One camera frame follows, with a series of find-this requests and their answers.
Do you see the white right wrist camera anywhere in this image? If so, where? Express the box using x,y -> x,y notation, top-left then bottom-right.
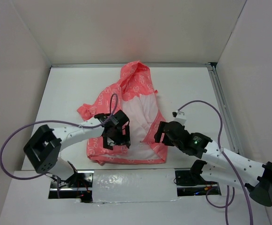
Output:
172,111 -> 187,126

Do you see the aluminium frame rail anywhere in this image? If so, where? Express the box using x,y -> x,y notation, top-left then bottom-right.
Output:
207,62 -> 239,153
49,61 -> 217,69

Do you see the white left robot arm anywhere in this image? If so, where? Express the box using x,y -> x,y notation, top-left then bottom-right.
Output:
23,110 -> 131,187

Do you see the aluminium frame rail back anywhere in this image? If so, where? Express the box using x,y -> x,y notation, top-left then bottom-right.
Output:
49,61 -> 217,69

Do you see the aluminium frame rail right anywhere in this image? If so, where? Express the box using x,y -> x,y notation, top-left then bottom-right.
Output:
207,62 -> 239,153

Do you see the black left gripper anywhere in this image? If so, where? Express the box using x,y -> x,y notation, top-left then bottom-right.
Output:
103,125 -> 130,150

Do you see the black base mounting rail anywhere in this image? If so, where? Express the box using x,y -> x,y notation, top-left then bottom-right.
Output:
48,168 -> 221,203

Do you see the pink jacket with white lining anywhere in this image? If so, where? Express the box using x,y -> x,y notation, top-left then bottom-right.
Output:
77,61 -> 168,165

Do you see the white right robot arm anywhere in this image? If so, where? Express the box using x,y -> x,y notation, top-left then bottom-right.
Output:
154,121 -> 272,207

